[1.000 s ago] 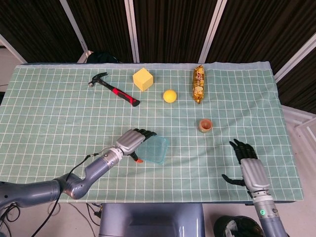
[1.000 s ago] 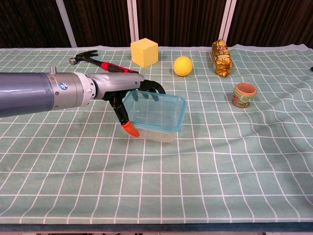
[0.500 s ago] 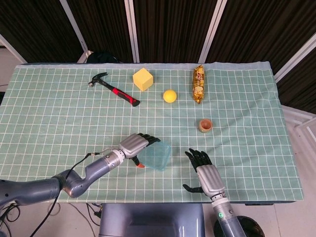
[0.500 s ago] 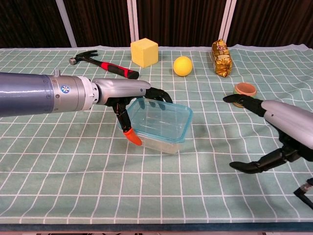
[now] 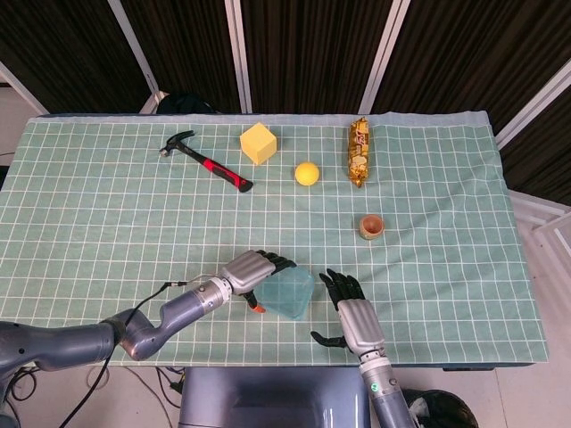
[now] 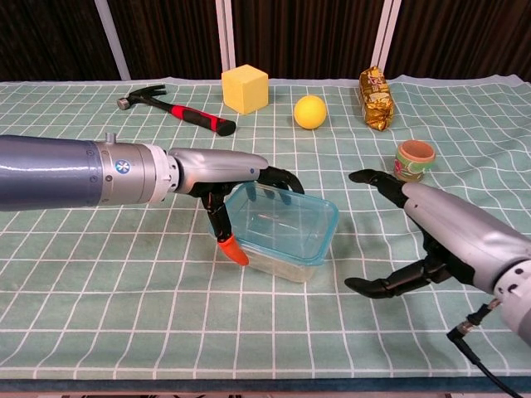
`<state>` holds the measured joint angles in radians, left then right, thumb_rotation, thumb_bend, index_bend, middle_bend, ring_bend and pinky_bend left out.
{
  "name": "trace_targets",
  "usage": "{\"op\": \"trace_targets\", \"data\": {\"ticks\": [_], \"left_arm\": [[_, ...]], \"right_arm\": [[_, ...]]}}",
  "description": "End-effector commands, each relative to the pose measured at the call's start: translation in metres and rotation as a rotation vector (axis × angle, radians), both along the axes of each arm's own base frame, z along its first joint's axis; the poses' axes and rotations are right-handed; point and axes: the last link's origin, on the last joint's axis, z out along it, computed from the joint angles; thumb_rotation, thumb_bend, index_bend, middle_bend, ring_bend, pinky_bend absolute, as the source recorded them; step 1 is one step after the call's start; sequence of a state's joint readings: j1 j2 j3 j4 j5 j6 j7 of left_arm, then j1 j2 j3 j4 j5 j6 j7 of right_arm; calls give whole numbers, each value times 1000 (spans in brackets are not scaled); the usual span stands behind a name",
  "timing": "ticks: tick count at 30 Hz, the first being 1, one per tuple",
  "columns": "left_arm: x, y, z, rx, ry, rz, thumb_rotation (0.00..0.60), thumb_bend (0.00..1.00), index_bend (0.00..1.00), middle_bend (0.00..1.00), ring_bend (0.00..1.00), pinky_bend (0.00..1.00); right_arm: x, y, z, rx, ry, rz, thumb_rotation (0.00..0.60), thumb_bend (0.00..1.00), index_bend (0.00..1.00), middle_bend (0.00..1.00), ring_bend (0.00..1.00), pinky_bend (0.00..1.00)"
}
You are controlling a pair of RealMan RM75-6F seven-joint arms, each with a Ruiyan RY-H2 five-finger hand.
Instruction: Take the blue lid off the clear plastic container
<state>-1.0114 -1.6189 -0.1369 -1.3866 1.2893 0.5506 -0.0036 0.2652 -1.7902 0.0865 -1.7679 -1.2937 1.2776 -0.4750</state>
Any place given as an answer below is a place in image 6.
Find white aluminium partition post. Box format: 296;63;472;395
94;0;133;81
214;0;237;71
370;0;402;72

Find clear plastic container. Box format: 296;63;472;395
209;184;340;284

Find green white grid tablecloth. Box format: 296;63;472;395
0;74;531;381

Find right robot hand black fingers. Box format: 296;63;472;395
343;168;531;300

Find black red claw hammer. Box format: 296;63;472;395
116;84;237;137

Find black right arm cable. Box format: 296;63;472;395
446;300;524;398

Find gold foil snack package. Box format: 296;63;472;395
358;65;396;133

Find left robot hand orange thumb tip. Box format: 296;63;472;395
168;147;306;267

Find translucent blue container lid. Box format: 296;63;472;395
223;182;340;267

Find small brown cup green label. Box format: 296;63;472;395
392;139;437;183

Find yellow foam cube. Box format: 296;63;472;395
221;63;270;115

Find yellow ball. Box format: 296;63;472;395
294;95;329;131

